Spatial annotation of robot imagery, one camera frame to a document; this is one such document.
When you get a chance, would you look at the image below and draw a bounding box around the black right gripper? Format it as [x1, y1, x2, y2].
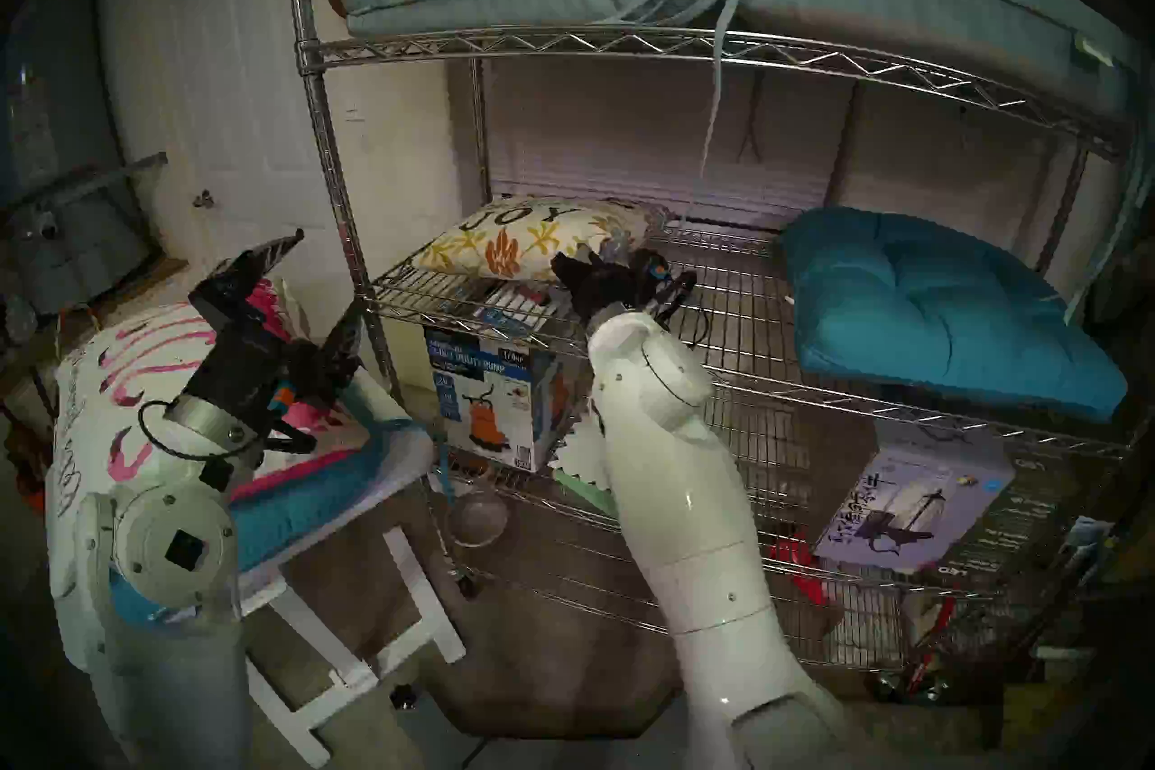
[550, 249, 646, 323]

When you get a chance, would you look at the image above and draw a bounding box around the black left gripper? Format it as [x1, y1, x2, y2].
[185, 230, 365, 453]

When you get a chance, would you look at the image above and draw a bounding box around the floral JOY throw pillow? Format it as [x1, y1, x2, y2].
[413, 198, 673, 282]

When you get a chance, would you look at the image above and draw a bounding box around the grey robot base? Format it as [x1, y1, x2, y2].
[424, 687, 723, 770]

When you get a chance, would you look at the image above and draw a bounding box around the teal flat seat cushion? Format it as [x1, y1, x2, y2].
[108, 389, 425, 625]

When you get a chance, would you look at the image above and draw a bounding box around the teal tufted seat cushion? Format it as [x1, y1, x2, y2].
[781, 207, 1129, 422]

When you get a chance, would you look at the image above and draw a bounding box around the utility pump box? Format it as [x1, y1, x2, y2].
[424, 281, 578, 473]

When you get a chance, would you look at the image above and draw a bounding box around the brown wooden ledge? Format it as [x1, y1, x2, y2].
[0, 258, 189, 390]

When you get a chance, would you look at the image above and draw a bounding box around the white scalloped paper sheet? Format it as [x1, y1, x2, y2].
[549, 407, 616, 494]

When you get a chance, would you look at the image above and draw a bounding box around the pink flamingo throw pillow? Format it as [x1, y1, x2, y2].
[45, 281, 371, 598]

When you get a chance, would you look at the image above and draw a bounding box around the striped candy cane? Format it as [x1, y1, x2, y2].
[54, 304, 98, 350]

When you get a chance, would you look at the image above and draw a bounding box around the green paper sheet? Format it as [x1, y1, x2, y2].
[555, 466, 625, 521]

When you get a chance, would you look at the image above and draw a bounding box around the grey water heater tank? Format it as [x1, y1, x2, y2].
[0, 0, 154, 318]

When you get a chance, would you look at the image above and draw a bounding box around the clear glass bowl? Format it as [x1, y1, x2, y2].
[447, 489, 511, 548]

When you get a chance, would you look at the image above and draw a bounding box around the white panel door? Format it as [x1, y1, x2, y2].
[95, 0, 362, 327]

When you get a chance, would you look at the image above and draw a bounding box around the silver round ornament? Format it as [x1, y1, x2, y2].
[0, 295, 37, 345]

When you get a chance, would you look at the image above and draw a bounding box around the white folding table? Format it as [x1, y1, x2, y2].
[54, 367, 466, 769]

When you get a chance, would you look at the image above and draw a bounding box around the red plastic bag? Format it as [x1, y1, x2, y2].
[767, 529, 831, 607]

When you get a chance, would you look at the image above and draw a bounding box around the LED lamp box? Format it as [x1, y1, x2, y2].
[812, 439, 1052, 589]

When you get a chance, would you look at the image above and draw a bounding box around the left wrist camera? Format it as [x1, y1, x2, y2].
[266, 380, 317, 428]

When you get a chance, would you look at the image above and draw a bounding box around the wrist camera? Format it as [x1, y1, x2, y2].
[266, 380, 317, 428]
[632, 247, 698, 318]

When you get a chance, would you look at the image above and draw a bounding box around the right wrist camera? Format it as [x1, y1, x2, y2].
[632, 247, 698, 318]

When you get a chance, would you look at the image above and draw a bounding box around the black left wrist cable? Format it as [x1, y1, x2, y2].
[135, 400, 272, 464]

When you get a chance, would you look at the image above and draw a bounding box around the metal tank strap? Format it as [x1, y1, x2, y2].
[0, 153, 170, 214]

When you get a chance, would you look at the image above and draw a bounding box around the chrome wire shelf rack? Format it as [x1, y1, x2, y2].
[284, 0, 1155, 688]

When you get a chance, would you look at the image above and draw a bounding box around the red handled tool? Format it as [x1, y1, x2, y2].
[902, 592, 957, 688]

